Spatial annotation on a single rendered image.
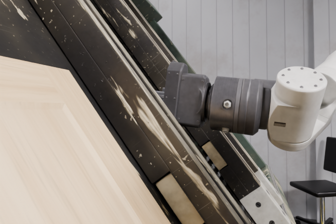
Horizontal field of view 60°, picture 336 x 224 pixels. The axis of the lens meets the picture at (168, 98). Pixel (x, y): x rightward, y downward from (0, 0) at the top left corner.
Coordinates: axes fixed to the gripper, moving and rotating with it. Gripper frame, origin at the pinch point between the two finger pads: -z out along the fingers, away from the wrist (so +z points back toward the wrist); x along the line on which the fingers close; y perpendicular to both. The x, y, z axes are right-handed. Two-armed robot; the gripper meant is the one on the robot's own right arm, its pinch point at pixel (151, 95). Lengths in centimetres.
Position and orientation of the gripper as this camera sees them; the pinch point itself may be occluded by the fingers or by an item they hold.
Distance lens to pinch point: 50.6
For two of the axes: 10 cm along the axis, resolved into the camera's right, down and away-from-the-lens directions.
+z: 9.5, 1.1, -2.8
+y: -2.7, -0.3, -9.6
